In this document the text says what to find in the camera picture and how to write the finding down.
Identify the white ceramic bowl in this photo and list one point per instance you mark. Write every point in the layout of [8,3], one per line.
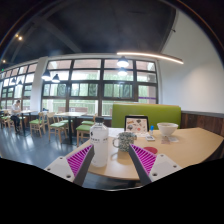
[167,128]

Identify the group of green-seated wooden chairs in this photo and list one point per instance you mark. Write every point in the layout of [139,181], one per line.
[58,124]

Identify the white paper napkin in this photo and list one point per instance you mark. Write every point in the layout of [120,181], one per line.
[170,139]

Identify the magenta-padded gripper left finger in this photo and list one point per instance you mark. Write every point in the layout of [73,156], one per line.
[79,160]

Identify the group of pendant lamps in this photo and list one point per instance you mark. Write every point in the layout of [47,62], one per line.
[122,62]

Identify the clear plastic water bottle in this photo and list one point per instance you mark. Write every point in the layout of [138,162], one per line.
[99,143]

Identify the flat round red coaster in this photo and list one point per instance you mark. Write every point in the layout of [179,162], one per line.
[151,149]

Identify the person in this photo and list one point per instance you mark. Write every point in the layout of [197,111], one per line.
[15,110]

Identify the curved linear ceiling light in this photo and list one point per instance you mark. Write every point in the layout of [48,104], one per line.
[150,55]

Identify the small white card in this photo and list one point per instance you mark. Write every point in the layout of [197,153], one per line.
[150,137]

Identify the green upholstered bench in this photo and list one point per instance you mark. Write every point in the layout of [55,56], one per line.
[156,113]

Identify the light wooden dining table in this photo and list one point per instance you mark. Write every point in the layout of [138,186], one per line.
[70,114]

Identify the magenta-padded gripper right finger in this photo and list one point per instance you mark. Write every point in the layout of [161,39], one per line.
[146,160]

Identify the speckled green ceramic mug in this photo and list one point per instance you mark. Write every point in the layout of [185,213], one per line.
[125,140]

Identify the small blue-capped bottle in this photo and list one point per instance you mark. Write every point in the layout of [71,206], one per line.
[151,130]

